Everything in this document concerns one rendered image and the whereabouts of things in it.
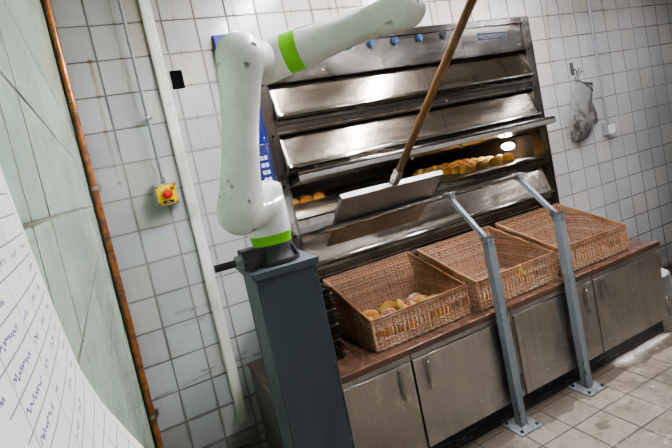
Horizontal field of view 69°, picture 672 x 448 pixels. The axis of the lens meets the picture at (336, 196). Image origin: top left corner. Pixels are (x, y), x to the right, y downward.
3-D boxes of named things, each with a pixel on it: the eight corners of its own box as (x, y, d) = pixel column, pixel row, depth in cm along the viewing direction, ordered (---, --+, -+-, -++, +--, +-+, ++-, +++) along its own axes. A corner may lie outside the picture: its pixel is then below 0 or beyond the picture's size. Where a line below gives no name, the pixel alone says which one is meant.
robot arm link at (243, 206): (207, 238, 128) (204, 26, 120) (234, 226, 143) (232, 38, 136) (254, 242, 125) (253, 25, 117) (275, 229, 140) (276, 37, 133)
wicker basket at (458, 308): (330, 329, 258) (319, 279, 255) (416, 296, 281) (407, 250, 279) (376, 355, 214) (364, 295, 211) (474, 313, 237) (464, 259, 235)
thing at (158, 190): (156, 207, 222) (151, 186, 221) (179, 202, 226) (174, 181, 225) (158, 207, 215) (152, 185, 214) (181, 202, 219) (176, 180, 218)
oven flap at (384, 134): (288, 172, 248) (276, 137, 253) (537, 116, 322) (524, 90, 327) (290, 168, 244) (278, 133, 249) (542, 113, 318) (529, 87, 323)
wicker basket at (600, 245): (499, 265, 307) (492, 222, 304) (563, 242, 329) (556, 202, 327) (564, 276, 262) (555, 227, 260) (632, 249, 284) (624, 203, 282)
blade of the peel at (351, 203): (443, 173, 231) (440, 169, 233) (342, 199, 208) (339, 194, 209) (418, 220, 258) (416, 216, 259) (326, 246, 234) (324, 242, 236)
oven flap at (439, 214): (309, 269, 253) (297, 233, 257) (550, 193, 327) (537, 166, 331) (312, 267, 249) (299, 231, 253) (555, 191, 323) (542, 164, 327)
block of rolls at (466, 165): (412, 177, 370) (410, 170, 370) (461, 165, 390) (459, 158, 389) (465, 173, 315) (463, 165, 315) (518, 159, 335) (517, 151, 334)
